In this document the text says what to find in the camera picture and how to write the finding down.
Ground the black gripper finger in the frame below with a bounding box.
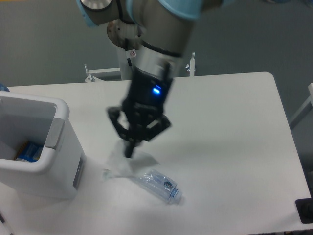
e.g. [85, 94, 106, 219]
[132, 115, 171, 152]
[107, 106, 136, 158]

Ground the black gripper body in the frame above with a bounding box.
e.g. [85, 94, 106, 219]
[122, 66, 173, 122]

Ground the white paper wrapper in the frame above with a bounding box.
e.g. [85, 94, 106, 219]
[101, 140, 160, 182]

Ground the clear plastic water bottle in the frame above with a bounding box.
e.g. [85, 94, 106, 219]
[127, 168, 182, 204]

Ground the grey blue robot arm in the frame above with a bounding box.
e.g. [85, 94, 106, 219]
[77, 0, 230, 158]

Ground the white trash can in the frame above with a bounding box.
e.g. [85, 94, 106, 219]
[0, 91, 86, 199]

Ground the blue packaging in bin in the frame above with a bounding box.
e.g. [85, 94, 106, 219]
[14, 141, 43, 163]

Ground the blue object at left edge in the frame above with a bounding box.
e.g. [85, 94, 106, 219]
[0, 83, 10, 92]

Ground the black clamp at table edge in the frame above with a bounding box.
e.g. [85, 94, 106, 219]
[295, 198, 313, 224]

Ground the white pedestal base frame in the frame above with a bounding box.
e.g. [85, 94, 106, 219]
[84, 52, 197, 83]

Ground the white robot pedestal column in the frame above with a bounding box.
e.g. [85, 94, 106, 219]
[107, 19, 142, 80]

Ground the white frame at right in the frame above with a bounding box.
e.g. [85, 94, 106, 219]
[289, 83, 313, 130]

